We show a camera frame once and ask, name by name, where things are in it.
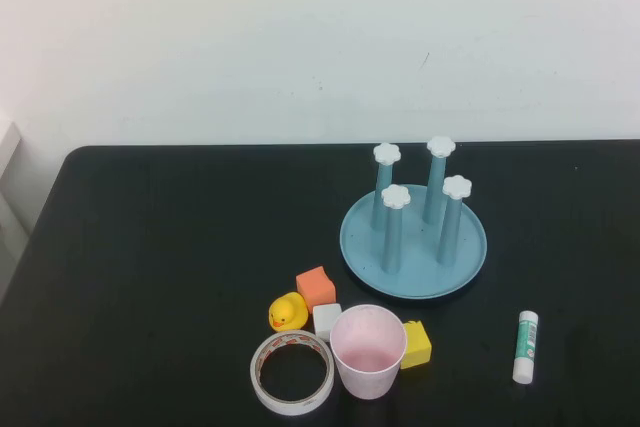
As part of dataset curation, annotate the white foam cube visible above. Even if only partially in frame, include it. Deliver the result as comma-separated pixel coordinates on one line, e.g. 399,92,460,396
312,302,344,341

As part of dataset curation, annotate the orange foam cube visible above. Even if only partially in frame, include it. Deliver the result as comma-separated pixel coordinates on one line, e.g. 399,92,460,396
295,267,337,308

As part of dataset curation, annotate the white tape roll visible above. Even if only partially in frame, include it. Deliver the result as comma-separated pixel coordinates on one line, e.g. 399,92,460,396
248,329,336,417

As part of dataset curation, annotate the yellow rubber duck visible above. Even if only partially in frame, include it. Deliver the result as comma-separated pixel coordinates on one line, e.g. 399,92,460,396
268,291,310,333

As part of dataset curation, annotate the yellow foam cube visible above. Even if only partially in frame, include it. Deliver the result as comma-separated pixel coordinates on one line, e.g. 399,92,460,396
399,319,433,371

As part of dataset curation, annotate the pink plastic cup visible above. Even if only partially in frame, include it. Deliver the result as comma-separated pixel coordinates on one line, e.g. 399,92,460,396
329,303,408,401

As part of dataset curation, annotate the green white glue stick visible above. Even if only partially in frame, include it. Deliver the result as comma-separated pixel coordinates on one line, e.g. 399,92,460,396
511,310,542,385

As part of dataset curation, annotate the blue four-peg cup stand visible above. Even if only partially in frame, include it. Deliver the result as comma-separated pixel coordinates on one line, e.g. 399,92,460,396
339,135,488,301

